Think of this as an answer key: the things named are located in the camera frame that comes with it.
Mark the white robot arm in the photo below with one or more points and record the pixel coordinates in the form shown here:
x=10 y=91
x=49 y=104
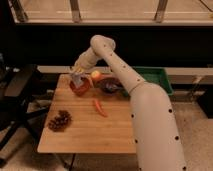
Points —
x=157 y=140

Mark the brown grape bunch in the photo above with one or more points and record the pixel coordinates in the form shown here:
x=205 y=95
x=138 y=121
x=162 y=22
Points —
x=60 y=122

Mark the black office chair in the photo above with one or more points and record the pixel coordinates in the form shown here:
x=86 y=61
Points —
x=16 y=92

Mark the red bowl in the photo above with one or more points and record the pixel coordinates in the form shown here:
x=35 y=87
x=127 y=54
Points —
x=79 y=91

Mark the orange fruit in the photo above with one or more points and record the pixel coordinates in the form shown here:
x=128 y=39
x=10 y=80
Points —
x=95 y=75

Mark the green plastic tray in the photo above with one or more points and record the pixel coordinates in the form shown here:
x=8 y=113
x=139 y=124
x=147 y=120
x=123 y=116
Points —
x=155 y=75

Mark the black handled spoon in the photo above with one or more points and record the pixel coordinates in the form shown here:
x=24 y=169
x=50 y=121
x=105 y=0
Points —
x=112 y=88

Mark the orange carrot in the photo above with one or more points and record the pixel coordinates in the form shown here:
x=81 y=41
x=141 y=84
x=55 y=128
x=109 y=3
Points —
x=99 y=109

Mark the dark purple bowl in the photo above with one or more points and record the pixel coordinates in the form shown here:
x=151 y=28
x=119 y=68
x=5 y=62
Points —
x=109 y=81

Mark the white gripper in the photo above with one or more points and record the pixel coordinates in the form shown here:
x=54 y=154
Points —
x=85 y=61

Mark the wooden folding table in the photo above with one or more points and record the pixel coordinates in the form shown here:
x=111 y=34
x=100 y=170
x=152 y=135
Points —
x=89 y=132

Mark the grey blue towel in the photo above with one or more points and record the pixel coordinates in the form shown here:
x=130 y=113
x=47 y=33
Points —
x=77 y=79

